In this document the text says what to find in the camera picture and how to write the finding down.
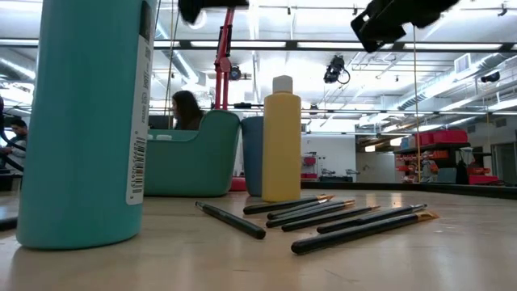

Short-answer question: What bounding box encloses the red storage shelf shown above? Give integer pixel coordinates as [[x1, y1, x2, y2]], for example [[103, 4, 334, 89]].
[[393, 129, 504, 186]]

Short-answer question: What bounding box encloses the yellow paint bottle white cap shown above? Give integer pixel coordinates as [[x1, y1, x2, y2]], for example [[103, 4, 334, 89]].
[[261, 74, 302, 203]]

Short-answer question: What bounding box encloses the thin black paintbrush green tip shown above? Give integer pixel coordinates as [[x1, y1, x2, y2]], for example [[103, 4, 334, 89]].
[[0, 216, 18, 233]]

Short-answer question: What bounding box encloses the thin hanging yellow cord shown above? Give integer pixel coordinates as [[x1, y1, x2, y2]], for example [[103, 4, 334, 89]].
[[410, 24, 422, 183]]

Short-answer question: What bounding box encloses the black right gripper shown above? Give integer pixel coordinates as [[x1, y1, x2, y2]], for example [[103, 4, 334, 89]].
[[350, 0, 461, 53]]

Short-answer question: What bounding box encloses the person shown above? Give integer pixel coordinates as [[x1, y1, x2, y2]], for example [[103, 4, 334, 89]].
[[0, 116, 29, 173], [171, 90, 205, 131]]

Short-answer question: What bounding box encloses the red tool chest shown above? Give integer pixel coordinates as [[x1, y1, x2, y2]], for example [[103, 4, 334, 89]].
[[301, 155, 318, 180]]

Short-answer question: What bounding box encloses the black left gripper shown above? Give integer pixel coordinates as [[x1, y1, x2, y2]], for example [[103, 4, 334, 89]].
[[177, 0, 250, 24]]

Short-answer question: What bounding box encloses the blue plastic cup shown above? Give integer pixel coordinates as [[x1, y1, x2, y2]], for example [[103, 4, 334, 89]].
[[241, 116, 266, 198]]

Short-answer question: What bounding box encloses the teal plastic bin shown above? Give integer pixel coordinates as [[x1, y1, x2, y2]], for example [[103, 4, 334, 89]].
[[144, 109, 242, 198]]

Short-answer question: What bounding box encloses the silver air duct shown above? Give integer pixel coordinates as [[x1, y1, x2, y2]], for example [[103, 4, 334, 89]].
[[397, 52, 517, 112]]

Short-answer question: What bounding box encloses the distant robot station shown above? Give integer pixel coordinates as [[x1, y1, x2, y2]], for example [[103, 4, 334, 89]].
[[318, 168, 361, 183]]

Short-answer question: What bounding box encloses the black overhead frame beam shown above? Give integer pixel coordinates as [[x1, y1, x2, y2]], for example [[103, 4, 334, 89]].
[[0, 37, 517, 53]]

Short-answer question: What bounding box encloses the black paintbrush dark ferrule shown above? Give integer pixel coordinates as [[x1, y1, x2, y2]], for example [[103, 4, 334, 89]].
[[281, 205, 380, 233]]

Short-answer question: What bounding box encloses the large turquoise paint bottle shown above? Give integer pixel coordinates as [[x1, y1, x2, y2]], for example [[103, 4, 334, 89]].
[[15, 0, 158, 250]]

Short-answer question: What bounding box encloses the red desk lamp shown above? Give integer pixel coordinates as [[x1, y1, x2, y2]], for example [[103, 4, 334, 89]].
[[213, 6, 248, 192]]

